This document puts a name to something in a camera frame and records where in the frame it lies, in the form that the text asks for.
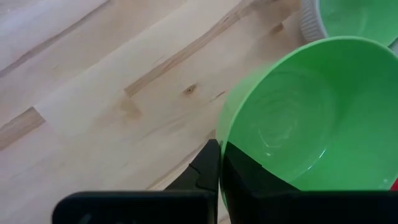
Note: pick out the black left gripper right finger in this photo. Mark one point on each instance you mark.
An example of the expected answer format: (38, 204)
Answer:
(280, 208)

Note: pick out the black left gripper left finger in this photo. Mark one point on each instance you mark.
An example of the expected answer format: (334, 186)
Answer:
(140, 208)

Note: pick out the green plastic bowl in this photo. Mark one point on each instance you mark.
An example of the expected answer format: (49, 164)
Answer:
(311, 124)
(357, 18)

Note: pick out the red plastic bowl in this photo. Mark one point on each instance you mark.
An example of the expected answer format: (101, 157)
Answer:
(395, 186)

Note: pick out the white ribbed bowl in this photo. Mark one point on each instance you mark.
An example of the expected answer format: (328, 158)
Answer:
(311, 21)

